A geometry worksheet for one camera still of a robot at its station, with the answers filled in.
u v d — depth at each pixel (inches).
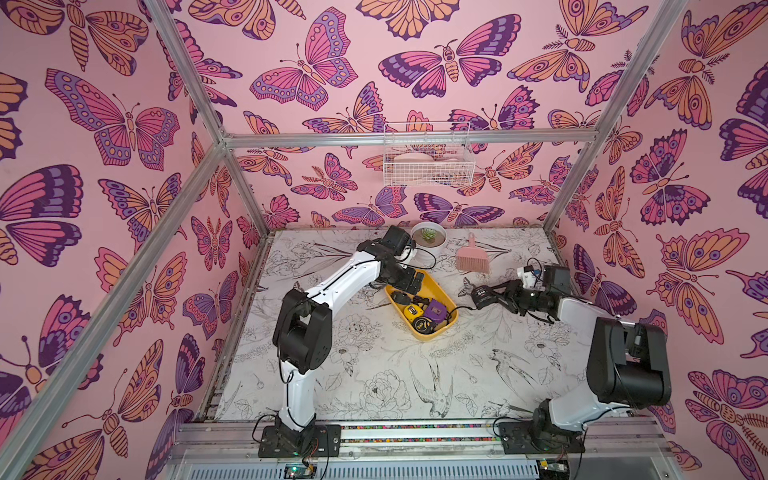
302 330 19.7
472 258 44.2
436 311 37.0
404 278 31.8
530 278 34.4
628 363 18.0
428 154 37.2
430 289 39.3
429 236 40.5
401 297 37.2
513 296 32.1
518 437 28.8
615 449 29.2
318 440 28.8
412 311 37.2
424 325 35.4
